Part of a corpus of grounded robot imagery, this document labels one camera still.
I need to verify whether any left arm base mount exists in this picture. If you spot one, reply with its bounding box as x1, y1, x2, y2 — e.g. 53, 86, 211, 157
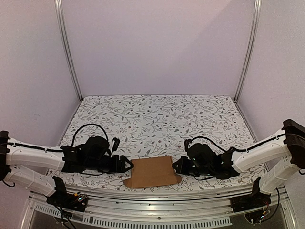
46, 176, 89, 212

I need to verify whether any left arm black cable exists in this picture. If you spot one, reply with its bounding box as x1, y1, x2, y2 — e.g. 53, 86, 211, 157
71, 123, 109, 148

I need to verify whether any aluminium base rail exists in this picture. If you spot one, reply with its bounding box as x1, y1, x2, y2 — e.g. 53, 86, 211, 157
20, 185, 298, 229

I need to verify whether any aluminium frame post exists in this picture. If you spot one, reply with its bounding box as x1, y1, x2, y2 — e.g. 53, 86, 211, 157
234, 0, 262, 103
54, 0, 83, 102

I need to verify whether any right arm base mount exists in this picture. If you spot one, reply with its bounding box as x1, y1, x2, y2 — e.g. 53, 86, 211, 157
230, 177, 271, 213

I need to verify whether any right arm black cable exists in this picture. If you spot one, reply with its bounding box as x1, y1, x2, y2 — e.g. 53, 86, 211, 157
188, 136, 286, 153

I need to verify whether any left aluminium frame post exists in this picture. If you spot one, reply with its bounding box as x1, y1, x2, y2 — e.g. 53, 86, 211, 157
54, 0, 83, 102

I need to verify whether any right aluminium frame post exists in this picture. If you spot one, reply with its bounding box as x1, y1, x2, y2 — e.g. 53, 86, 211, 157
234, 0, 262, 103

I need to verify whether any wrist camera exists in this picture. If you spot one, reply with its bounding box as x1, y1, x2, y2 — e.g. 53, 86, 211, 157
184, 139, 192, 152
112, 137, 120, 152

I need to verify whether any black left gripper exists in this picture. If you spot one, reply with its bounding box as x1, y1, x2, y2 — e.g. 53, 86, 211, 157
85, 155, 134, 175

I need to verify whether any brown cardboard box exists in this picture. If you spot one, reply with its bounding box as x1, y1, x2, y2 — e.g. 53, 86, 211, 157
123, 156, 182, 188

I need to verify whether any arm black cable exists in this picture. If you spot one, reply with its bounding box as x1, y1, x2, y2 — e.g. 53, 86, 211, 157
71, 123, 109, 148
188, 136, 286, 153

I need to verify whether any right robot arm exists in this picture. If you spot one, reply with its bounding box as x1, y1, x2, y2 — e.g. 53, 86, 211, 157
172, 119, 305, 208

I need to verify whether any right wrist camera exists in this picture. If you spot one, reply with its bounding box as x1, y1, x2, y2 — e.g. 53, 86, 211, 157
184, 139, 192, 152

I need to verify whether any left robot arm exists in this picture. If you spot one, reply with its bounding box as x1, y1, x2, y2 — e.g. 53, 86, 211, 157
0, 131, 134, 207

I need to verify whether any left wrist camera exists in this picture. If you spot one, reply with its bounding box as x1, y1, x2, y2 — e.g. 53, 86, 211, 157
112, 137, 120, 152

